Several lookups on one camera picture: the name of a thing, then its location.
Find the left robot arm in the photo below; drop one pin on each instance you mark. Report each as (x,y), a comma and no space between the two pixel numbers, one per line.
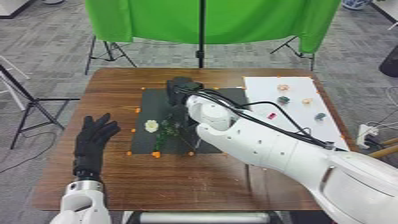
(81,203)

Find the black backdrop pole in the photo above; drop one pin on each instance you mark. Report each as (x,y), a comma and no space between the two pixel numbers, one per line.
(202,40)

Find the black backdrop stand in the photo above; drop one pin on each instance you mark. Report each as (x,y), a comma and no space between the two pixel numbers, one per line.
(296,50)
(109,53)

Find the white sheet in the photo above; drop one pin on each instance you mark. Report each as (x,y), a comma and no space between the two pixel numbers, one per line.
(260,90)

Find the white power strip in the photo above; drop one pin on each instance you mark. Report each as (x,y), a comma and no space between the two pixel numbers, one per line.
(367,133)

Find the white flower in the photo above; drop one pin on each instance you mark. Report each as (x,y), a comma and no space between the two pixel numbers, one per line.
(152,126)

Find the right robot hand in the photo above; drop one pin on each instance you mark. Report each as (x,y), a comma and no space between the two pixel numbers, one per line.
(181,88)

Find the pink flower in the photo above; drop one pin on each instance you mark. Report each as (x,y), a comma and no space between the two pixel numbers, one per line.
(284,87)

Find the blue flower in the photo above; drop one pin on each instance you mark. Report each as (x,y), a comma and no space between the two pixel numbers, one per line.
(321,116)
(284,99)

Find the green sprig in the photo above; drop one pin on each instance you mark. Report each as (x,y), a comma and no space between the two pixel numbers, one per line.
(170,128)

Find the black tripod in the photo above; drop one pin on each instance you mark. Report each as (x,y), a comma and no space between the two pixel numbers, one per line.
(31,103)

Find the dark mat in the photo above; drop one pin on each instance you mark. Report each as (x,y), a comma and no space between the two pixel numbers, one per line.
(149,110)

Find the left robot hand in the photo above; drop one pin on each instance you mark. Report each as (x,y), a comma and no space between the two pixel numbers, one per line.
(93,146)

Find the pale grey bar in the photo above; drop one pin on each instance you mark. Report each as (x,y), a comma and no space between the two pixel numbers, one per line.
(202,218)

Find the blue and white vase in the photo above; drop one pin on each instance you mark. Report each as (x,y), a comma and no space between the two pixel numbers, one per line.
(356,3)

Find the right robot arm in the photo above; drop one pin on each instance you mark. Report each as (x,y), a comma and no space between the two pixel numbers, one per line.
(285,150)

